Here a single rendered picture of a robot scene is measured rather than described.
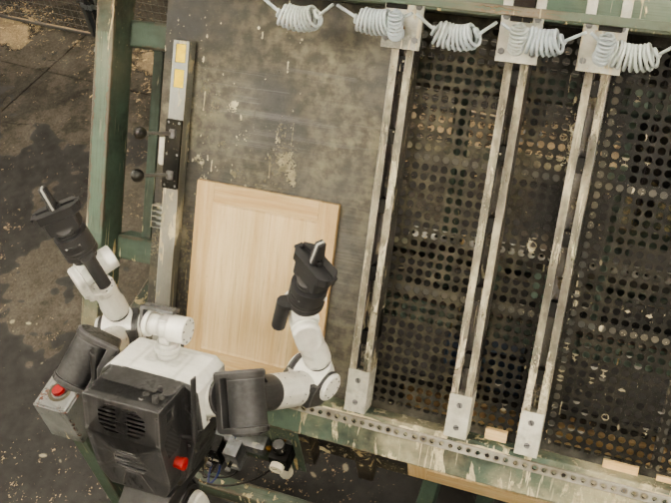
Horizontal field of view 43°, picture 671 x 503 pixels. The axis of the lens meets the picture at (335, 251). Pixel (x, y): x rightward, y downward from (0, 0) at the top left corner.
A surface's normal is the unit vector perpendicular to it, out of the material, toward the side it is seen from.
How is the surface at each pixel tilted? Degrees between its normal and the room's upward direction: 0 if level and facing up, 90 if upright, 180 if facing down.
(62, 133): 0
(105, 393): 26
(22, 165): 0
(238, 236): 55
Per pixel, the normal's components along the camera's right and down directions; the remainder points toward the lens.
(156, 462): -0.33, 0.61
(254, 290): -0.32, 0.19
